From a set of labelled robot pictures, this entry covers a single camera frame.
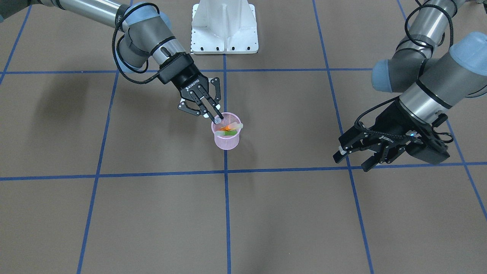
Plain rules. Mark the pink mesh pen holder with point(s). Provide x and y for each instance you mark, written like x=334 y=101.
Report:
x=228 y=142

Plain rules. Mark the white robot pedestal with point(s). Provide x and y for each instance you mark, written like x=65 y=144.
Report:
x=224 y=27

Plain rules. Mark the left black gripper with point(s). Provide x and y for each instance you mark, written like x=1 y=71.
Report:
x=384 y=127

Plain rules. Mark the yellow highlighter pen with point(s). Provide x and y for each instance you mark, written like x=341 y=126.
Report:
x=237 y=125

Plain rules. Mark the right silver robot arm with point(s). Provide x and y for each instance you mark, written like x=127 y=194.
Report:
x=141 y=32

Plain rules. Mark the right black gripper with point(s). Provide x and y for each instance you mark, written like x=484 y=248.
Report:
x=185 y=80

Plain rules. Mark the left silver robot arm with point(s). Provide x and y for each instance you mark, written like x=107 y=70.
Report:
x=432 y=74

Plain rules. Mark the green highlighter pen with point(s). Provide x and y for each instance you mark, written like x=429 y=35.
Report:
x=226 y=133

